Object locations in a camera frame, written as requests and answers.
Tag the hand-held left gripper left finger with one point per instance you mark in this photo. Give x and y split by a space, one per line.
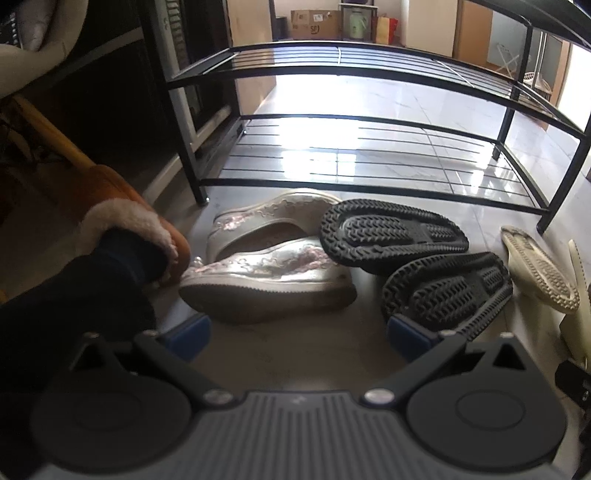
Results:
187 336

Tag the green appliance box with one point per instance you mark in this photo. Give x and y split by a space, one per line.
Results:
355 23

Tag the wooden chair leg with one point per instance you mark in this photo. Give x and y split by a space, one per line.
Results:
51 134

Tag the black metal shoe rack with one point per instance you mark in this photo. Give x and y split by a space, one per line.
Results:
199 191

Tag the beige sofa cushion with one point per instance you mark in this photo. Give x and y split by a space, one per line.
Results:
32 46

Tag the pink and white sneaker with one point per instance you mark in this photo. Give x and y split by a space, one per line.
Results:
258 295
277 207

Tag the orange fleece-lined slipper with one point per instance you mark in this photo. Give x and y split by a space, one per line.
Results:
120 189

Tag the red paper bag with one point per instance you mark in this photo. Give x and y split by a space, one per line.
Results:
387 30

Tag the beige slipper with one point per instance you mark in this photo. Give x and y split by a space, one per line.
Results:
540 272
577 323

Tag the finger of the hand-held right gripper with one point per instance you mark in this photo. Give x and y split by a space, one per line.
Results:
575 383

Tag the white folding rack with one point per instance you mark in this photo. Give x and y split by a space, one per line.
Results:
505 60

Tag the person's dark trouser leg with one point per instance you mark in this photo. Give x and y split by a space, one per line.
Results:
69 286

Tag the cardboard box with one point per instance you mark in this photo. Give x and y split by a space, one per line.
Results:
314 23

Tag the wicker basket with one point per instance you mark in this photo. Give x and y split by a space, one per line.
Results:
539 85

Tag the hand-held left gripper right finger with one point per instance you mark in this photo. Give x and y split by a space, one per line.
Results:
408 339

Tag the black slide slipper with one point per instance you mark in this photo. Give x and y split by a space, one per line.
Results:
452 295
392 235

